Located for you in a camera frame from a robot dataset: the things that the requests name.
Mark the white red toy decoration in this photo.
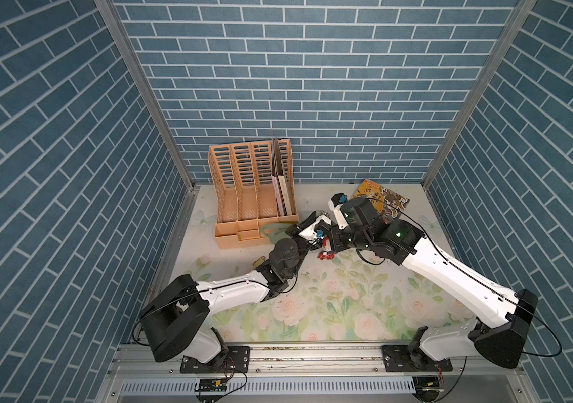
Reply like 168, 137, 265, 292
318, 238, 335, 260

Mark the green fabric bag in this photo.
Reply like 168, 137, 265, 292
260, 223, 295, 244

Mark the yellow plush decoration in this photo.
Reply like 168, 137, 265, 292
252, 256, 267, 270

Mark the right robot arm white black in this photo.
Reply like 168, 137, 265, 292
329, 193, 538, 370

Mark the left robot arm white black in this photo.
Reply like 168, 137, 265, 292
138, 213, 320, 369

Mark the orange illustrated comic book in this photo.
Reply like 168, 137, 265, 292
352, 179, 410, 223

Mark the floral table mat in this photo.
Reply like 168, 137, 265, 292
173, 186, 472, 343

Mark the small connector module right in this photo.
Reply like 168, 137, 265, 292
412, 376, 444, 402

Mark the green circuit board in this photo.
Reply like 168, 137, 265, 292
196, 379, 228, 395

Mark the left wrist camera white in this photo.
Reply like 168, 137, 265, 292
314, 213, 333, 241

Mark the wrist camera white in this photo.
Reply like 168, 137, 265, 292
328, 193, 349, 230
314, 213, 333, 241

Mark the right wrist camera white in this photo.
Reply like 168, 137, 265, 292
328, 193, 349, 230

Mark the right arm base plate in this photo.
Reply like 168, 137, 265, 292
381, 327, 453, 373

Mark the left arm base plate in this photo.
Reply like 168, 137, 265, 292
180, 328, 251, 374

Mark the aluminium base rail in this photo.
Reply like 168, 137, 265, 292
107, 341, 524, 379

